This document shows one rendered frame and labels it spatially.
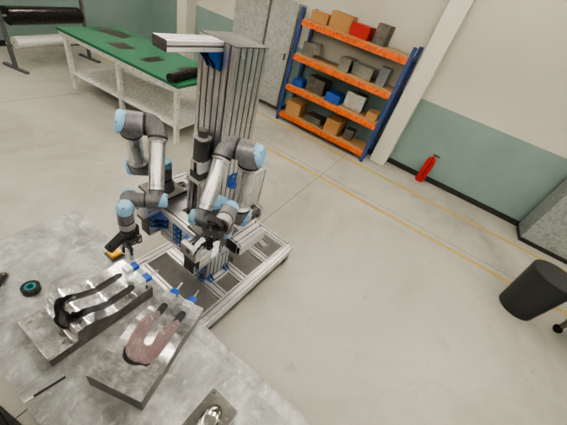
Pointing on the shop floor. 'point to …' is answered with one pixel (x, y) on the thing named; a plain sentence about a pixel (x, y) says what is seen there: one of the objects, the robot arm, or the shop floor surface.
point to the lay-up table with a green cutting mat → (137, 72)
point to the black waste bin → (535, 291)
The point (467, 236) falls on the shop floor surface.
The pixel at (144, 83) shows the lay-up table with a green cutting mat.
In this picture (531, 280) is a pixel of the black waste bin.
